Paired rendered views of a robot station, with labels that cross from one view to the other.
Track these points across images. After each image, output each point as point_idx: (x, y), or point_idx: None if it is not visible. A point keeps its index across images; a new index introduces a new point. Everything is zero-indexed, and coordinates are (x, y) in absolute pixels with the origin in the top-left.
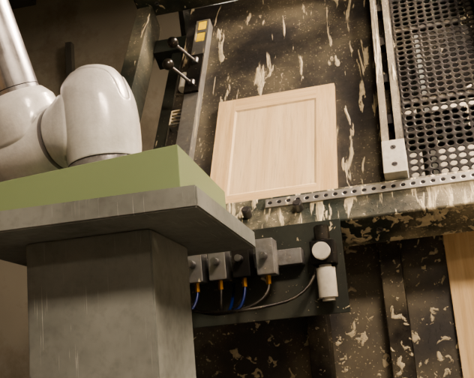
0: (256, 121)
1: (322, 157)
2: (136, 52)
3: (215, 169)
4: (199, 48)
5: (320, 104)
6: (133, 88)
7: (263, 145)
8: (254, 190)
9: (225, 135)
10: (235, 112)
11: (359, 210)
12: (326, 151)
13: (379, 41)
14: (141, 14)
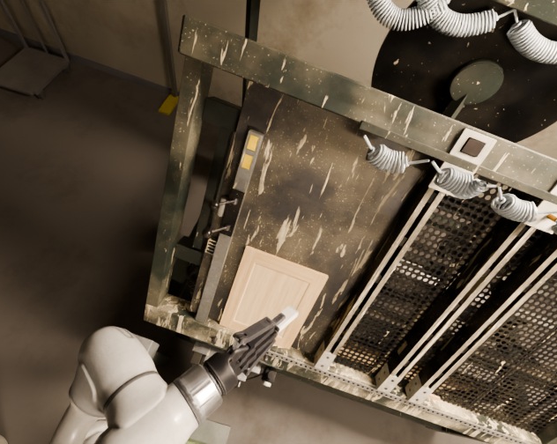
0: (265, 278)
1: (293, 326)
2: (182, 150)
3: (230, 300)
4: (242, 180)
5: (310, 290)
6: (179, 196)
7: (263, 299)
8: (248, 324)
9: (242, 279)
10: (255, 263)
11: (293, 370)
12: (296, 324)
13: (375, 280)
14: (189, 74)
